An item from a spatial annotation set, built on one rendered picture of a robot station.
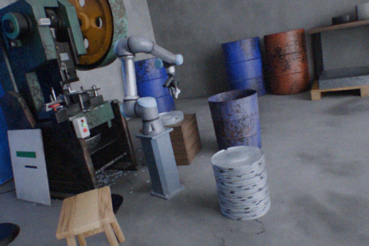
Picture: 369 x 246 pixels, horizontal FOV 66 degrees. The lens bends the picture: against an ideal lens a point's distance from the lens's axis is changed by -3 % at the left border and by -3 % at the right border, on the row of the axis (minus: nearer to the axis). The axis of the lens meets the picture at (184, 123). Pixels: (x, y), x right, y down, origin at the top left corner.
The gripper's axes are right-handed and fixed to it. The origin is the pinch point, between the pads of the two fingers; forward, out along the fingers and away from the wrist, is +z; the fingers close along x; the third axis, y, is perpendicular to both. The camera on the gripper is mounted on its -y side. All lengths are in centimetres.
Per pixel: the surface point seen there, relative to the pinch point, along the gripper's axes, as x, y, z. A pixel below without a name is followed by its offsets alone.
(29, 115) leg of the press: 67, -93, -13
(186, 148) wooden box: -10.0, -7.3, 42.3
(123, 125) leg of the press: 31.2, -35.0, 14.5
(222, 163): -82, -51, 25
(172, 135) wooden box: -2.2, -12.6, 29.2
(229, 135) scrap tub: -36, 17, 38
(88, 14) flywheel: 55, -26, -81
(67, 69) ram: 42, -63, -40
